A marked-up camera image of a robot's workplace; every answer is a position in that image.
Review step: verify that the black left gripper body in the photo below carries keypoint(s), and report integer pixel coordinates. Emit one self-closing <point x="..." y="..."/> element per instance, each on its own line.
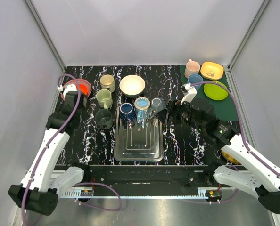
<point x="84" y="100"/>

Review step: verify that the small grey blue cup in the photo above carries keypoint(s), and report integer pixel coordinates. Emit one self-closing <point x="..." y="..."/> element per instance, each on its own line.
<point x="157" y="105"/>

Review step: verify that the light blue mug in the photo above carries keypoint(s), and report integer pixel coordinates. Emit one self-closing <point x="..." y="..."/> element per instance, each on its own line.
<point x="143" y="110"/>

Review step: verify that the lime green plate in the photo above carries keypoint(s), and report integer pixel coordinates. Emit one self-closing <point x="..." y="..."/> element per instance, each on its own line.
<point x="214" y="92"/>

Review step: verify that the dark blue mug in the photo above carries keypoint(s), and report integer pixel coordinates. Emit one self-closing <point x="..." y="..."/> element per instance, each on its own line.
<point x="127" y="112"/>

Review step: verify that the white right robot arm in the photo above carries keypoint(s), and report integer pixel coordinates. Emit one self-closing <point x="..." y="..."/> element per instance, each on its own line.
<point x="264" y="182"/>

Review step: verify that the metal tray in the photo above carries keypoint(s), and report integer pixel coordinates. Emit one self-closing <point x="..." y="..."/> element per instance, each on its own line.
<point x="138" y="142"/>

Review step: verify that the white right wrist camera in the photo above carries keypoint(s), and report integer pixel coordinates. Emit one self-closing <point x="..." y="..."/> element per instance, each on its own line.
<point x="189" y="92"/>

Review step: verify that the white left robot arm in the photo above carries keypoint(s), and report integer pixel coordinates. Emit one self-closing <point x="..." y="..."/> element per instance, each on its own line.
<point x="37" y="192"/>

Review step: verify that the dark grey mug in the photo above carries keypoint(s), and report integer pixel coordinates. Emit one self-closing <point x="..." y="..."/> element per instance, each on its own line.
<point x="104" y="119"/>

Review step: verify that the blue plastic tumbler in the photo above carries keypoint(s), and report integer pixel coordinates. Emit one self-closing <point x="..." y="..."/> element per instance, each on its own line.
<point x="194" y="78"/>

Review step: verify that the cream white mug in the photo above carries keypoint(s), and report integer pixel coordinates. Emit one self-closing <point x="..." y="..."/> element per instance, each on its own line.
<point x="107" y="82"/>

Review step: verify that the white bowl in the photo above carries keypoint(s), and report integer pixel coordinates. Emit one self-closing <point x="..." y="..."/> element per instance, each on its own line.
<point x="132" y="86"/>

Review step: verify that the orange bowl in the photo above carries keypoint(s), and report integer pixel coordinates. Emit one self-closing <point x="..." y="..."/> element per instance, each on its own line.
<point x="83" y="88"/>

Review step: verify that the light green mug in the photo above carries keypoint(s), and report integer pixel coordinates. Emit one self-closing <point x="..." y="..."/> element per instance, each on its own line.
<point x="104" y="98"/>

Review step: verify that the pink cup with handle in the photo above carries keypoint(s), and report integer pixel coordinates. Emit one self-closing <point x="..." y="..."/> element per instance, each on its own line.
<point x="192" y="67"/>

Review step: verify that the pink plate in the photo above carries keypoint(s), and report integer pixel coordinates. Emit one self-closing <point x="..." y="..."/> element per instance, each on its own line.
<point x="80" y="81"/>

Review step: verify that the yellow square bowl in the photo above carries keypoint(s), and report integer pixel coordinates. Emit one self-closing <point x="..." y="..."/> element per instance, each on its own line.
<point x="212" y="71"/>

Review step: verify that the yellow patterned dish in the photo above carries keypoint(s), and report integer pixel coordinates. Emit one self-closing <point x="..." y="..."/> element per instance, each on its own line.
<point x="229" y="158"/>

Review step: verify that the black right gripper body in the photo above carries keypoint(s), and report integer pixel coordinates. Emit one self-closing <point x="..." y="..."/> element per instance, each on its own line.
<point x="182" y="112"/>

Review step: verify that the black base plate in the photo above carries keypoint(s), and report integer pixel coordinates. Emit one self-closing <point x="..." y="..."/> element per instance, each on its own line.
<point x="137" y="181"/>

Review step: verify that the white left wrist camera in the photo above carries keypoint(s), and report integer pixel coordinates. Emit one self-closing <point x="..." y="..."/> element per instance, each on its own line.
<point x="64" y="90"/>

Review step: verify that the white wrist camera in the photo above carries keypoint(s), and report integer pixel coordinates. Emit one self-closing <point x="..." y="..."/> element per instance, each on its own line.
<point x="189" y="92"/>
<point x="64" y="90"/>

